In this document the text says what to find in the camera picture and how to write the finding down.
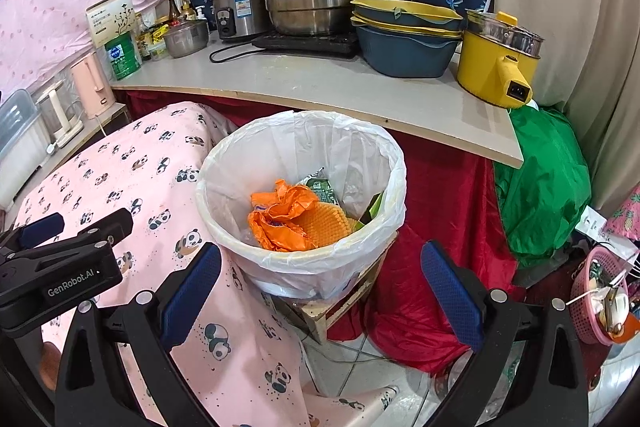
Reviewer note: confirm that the green yellow snack bag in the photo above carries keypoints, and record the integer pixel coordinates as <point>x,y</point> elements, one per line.
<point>320,188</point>

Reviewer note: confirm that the beige curtain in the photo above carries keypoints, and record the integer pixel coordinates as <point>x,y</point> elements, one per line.
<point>575,7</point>

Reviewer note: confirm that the black induction cooktop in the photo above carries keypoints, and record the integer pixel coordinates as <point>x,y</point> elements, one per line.
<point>310,44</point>

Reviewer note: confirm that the yellow strainer basin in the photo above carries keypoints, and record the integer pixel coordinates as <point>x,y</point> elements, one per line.
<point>370,4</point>
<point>365,30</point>

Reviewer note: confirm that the white cardboard box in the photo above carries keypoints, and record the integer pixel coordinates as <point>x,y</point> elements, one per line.
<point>110,17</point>

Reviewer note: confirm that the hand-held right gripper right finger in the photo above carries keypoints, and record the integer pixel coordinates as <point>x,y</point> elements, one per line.
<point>450,297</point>

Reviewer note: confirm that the white glass kettle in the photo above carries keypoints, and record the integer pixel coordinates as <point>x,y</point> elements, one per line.
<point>55,112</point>

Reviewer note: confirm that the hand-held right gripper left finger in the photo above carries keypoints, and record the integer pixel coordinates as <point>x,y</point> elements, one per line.
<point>192,294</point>

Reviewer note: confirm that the pink plastic basket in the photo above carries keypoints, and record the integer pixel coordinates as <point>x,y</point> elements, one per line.
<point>587,307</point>

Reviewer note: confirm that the pink electric kettle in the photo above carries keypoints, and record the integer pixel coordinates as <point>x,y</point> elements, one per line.
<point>90,87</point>

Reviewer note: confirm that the white lined waste bin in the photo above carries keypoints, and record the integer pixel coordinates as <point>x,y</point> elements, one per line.
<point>350,147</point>

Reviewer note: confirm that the green tin can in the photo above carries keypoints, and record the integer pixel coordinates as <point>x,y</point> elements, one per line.
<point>122,57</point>

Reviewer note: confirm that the white pump bottle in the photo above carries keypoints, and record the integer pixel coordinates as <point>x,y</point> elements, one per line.
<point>201,14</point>

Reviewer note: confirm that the amber oil bottle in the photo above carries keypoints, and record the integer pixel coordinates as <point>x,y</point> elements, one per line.
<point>188,11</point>

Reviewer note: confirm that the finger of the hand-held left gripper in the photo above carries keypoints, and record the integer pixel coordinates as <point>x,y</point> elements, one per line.
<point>112,224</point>
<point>42,225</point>

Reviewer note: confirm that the orange plastic bag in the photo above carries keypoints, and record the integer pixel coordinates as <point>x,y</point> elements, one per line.
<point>280,222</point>

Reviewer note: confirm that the green plastic bag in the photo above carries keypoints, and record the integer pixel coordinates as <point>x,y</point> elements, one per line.
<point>545,187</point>

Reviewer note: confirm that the steel rice cooker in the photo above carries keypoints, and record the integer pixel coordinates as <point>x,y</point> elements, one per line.
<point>240,14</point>

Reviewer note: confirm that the person's left hand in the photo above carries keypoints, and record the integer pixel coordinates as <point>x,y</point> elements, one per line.
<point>50,364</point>

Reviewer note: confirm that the small steel lidded pot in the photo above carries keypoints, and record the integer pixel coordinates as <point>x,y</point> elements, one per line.
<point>185,41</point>

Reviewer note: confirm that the pink panda print blanket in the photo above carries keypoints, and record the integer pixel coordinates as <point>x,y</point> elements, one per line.
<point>125,187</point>

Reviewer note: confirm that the small blue plastic basin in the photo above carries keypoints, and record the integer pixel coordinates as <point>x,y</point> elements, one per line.
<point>410,19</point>

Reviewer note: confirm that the clear lid dish container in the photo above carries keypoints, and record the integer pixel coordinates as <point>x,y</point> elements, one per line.
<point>20,142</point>

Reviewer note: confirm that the large blue plastic basin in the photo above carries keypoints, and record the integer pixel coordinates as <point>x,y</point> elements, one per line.
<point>405,57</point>

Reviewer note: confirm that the pink pineapple print cloth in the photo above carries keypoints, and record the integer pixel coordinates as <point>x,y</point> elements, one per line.
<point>627,217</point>

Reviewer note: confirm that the red cap glass bottle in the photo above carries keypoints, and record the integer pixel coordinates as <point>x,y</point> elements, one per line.
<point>175,9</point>

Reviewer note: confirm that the yellow electric pot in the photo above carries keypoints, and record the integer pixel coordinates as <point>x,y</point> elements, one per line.
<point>480,67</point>

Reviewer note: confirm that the orange honeycomb foam net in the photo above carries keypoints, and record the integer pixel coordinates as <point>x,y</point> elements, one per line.
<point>325,222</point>

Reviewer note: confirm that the wooden crate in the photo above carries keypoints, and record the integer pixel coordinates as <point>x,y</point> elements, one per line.
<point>340,307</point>

